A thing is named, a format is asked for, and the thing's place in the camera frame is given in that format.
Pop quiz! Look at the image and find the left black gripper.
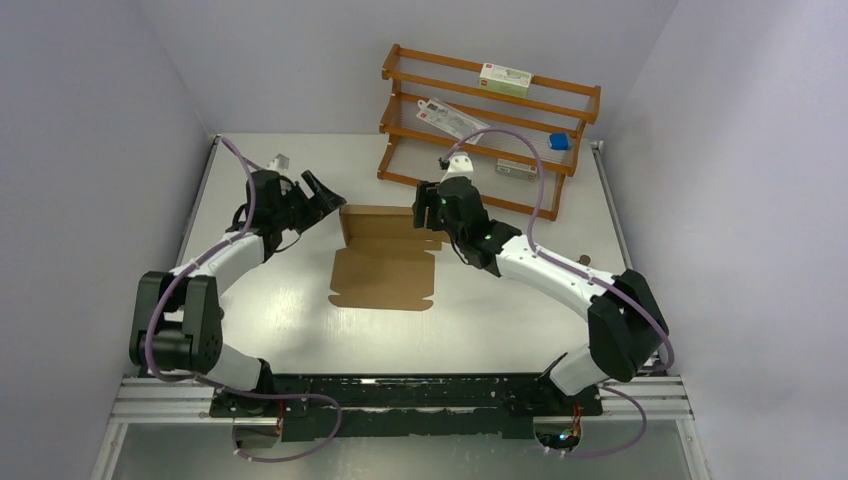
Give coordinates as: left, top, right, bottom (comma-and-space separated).
272, 171, 345, 234

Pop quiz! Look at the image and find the brown cardboard box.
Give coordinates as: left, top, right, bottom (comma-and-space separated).
328, 205, 448, 312

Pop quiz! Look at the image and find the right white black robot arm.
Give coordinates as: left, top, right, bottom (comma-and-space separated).
413, 176, 669, 414

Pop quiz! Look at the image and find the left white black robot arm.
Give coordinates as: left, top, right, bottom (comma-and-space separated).
129, 170, 347, 416

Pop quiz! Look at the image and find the green white box bottom shelf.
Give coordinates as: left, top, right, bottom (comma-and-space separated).
495, 158, 538, 181

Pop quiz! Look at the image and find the green white box shelf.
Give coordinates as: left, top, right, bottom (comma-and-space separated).
495, 158, 538, 181
478, 63, 533, 98

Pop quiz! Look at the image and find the green white box top shelf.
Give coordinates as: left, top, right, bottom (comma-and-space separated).
478, 63, 533, 98

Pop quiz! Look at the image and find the clear plastic packet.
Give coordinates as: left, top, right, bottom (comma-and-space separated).
416, 98, 490, 145

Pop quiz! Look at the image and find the orange wooden shelf rack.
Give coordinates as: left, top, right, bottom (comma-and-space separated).
377, 44, 602, 220

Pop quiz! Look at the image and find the small blue object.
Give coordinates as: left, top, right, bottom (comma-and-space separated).
548, 132, 572, 151

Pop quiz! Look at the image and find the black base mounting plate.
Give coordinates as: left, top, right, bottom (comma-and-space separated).
209, 373, 603, 442

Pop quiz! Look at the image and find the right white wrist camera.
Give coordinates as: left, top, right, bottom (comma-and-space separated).
438, 151, 474, 182

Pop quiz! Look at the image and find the aluminium frame rail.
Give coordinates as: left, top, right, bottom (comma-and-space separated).
91, 376, 712, 479

